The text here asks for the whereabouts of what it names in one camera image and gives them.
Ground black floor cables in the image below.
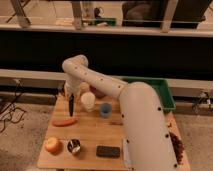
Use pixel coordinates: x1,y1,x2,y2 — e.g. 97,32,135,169
0,79,28,134

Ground red grapes bunch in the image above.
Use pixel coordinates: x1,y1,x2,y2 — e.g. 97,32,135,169
170,132,184,164

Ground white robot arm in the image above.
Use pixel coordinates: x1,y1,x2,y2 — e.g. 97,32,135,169
62,55,179,171

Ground white cup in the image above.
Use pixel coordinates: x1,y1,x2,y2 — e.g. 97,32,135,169
80,92,96,112

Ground green tray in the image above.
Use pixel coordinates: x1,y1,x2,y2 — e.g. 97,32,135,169
122,76,176,113

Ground red bowl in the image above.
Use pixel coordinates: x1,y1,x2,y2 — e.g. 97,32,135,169
58,84,65,97

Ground green object on shelf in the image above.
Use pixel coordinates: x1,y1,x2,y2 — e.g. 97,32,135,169
94,18,116,26

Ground orange carrot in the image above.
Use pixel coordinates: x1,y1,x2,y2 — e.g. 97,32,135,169
51,118,77,127

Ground black sponge block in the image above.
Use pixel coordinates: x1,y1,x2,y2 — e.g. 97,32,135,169
96,146,120,158

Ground blue cup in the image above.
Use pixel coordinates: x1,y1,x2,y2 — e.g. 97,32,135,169
100,103,112,118

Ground grey blue cloth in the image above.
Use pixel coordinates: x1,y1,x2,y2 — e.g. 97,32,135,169
123,138,132,169

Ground apple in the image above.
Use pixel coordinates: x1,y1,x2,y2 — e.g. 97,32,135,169
45,137,62,154

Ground purple bowl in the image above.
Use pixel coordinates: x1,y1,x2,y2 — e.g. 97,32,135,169
89,86,105,99

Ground small metal cup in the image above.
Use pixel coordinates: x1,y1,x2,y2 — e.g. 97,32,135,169
67,139,81,155

